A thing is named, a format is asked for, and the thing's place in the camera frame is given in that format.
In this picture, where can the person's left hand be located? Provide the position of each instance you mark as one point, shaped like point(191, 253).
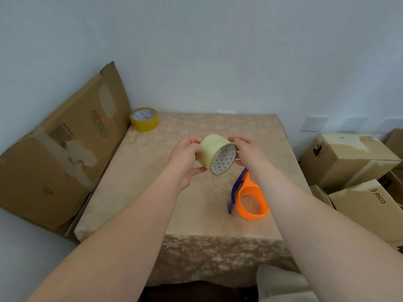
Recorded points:
point(182, 160)

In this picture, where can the person's right hand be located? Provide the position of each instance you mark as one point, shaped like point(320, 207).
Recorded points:
point(252, 157)

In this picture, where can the person's left thumb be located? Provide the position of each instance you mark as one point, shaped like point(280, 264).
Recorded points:
point(196, 171)

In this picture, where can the person's right thumb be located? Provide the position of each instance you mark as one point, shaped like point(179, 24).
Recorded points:
point(238, 160)

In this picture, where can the pale yellow tape roll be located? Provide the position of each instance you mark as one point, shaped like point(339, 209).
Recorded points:
point(214, 150)

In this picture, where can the person's right forearm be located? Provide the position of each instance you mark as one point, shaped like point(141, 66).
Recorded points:
point(314, 235)

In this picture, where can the person's left forearm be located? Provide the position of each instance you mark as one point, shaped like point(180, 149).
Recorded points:
point(119, 239)

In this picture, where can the beige patterned tablecloth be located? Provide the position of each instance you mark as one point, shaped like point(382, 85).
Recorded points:
point(201, 198)

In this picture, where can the orange and blue tape dispenser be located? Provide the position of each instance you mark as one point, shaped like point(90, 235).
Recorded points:
point(252, 201)

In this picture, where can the small cardboard box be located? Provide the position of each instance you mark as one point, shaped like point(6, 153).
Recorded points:
point(320, 194)

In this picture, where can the large taped cardboard box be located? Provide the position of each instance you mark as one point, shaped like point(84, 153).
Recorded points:
point(343, 160)

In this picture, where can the cardboard box with black logo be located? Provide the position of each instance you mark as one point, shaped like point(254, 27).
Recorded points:
point(368, 210)

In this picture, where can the flattened brown cardboard box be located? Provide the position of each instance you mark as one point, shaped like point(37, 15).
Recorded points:
point(56, 160)

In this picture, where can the dark open cardboard box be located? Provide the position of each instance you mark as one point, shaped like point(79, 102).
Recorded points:
point(392, 185)

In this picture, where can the plain brown cardboard box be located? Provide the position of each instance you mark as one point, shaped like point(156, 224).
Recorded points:
point(395, 139)

